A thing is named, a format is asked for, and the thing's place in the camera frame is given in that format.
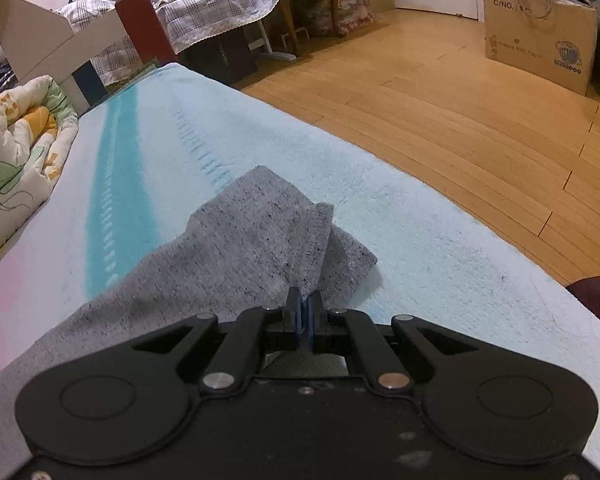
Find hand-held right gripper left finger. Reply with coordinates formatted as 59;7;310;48
132;287;305;394

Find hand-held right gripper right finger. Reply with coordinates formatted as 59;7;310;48
305;290;482;393

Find grey pants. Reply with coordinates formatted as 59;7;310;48
0;165;380;480

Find light blue floral blanket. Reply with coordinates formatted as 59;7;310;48
0;62;600;480

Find black box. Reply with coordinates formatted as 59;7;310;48
184;25;259;87

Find white stand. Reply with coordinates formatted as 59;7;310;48
252;19;297;62

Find dark maroon cloth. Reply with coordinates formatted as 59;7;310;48
565;275;600;324

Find wooden table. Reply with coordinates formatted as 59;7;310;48
279;0;342;57

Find plaid table cover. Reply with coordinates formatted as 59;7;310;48
55;0;314;87

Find large printed cardboard box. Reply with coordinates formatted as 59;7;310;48
481;0;600;97

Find red bed post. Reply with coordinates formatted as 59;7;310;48
115;0;177;67

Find white wooden bed frame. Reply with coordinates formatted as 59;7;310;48
0;0;131;117

